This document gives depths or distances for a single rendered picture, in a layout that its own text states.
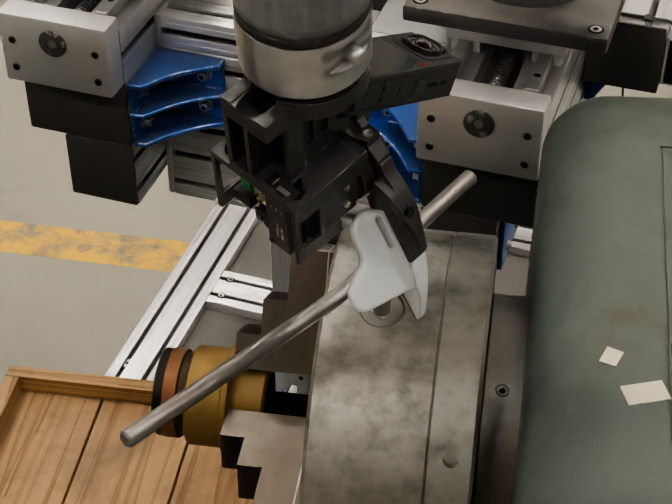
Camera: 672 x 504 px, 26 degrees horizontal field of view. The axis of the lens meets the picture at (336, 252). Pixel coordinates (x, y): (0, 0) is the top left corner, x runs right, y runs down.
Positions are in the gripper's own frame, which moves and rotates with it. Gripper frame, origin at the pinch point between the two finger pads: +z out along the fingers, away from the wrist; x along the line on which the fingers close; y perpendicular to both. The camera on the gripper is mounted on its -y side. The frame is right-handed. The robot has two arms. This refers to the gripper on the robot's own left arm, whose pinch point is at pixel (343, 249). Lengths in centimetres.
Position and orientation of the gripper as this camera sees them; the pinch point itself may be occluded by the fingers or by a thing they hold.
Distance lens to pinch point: 98.2
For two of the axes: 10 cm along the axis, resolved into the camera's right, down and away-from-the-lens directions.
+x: 7.3, 5.4, -4.3
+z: 0.4, 6.0, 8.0
